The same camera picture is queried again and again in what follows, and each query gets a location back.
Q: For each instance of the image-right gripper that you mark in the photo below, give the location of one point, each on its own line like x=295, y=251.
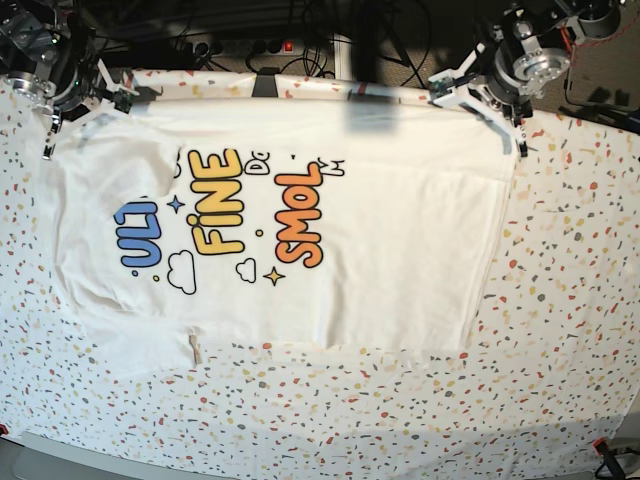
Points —
x=513, y=70

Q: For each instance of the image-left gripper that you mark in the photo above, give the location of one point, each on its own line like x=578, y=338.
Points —
x=72, y=92

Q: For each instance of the white printed T-shirt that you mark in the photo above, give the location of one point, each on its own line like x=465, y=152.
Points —
x=266, y=221

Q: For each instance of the black table clamp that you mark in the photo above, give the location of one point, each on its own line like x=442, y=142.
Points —
x=265, y=83

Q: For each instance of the red clamp bottom right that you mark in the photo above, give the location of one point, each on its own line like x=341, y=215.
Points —
x=609, y=468

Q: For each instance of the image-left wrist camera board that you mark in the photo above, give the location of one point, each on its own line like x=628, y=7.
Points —
x=122, y=101

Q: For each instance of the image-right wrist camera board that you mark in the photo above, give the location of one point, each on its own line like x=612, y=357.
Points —
x=441, y=84

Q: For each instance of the white metal stand post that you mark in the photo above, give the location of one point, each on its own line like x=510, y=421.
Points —
x=342, y=47

